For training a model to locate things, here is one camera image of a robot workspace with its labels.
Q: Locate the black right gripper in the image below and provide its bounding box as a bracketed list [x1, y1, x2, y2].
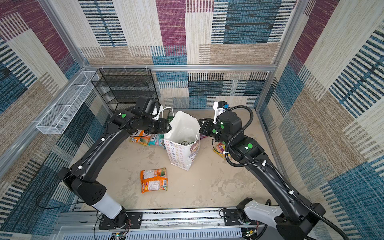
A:
[198, 117, 232, 147]

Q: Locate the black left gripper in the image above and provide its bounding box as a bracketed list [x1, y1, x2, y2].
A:
[142, 118, 173, 134]

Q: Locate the orange Fox's fruits candy bag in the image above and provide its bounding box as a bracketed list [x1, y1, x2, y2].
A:
[213, 142, 226, 159]

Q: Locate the white paper bag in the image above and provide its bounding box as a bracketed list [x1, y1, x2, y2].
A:
[164, 111, 201, 171]

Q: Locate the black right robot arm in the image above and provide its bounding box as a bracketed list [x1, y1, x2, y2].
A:
[198, 108, 327, 240]

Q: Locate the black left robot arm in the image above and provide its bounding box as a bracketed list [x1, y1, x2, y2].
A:
[58, 96, 172, 229]

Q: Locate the small green snack bag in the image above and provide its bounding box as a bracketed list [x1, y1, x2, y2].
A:
[167, 108, 175, 123]

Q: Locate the teal candy bag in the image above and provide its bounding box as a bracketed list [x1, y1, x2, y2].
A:
[148, 134, 166, 149]

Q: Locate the orange snack bag far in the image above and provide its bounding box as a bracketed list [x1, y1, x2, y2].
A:
[130, 131, 152, 146]

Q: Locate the orange snack bag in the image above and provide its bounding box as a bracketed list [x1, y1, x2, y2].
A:
[130, 131, 152, 146]
[140, 168, 168, 193]

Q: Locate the orange snack bag near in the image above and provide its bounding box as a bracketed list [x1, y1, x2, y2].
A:
[140, 168, 168, 193]

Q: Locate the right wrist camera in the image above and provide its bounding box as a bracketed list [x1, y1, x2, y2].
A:
[213, 101, 230, 124]

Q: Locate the black wire shelf rack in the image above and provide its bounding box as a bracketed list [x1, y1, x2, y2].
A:
[91, 68, 159, 112]

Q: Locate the black corrugated cable conduit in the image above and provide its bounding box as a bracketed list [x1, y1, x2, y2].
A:
[223, 104, 350, 240]

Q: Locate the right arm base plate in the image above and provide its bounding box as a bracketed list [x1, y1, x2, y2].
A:
[219, 208, 258, 226]

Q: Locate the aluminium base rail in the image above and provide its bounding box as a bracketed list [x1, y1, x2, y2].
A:
[50, 207, 282, 240]

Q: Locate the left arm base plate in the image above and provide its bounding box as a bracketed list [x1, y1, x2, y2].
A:
[98, 212, 143, 230]

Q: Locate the white wire mesh basket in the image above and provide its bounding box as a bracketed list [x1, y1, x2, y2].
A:
[36, 71, 96, 135]

